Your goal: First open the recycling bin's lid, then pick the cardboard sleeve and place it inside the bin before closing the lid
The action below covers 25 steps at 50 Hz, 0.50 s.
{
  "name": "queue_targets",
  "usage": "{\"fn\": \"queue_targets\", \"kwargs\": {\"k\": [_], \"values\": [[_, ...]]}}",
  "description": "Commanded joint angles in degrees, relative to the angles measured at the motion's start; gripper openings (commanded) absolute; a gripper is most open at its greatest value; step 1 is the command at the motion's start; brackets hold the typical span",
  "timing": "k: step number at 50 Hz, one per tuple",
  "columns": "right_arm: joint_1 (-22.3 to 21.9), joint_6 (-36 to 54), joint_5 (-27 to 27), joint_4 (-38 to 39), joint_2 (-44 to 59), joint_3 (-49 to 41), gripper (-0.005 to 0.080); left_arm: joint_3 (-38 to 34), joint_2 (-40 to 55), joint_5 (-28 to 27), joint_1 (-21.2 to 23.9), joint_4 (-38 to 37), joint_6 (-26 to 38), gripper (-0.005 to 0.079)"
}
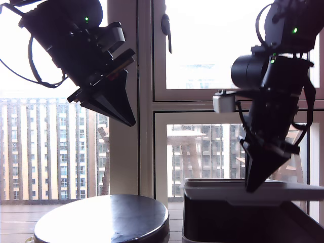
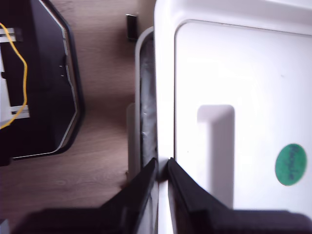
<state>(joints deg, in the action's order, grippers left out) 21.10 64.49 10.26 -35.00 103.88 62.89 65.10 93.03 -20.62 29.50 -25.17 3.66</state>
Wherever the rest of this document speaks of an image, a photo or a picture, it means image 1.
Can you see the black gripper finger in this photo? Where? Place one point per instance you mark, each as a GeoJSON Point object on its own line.
{"type": "Point", "coordinates": [121, 93]}
{"type": "Point", "coordinates": [106, 105]}

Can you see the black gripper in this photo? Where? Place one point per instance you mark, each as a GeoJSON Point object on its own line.
{"type": "Point", "coordinates": [273, 121]}

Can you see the white recycling bin body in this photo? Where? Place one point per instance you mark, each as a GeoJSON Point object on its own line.
{"type": "Point", "coordinates": [227, 222]}

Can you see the wooden folding chair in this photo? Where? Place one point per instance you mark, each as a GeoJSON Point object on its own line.
{"type": "Point", "coordinates": [103, 134]}
{"type": "Point", "coordinates": [294, 172]}

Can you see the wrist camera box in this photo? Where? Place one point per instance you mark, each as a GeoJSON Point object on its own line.
{"type": "Point", "coordinates": [224, 102]}
{"type": "Point", "coordinates": [114, 36]}

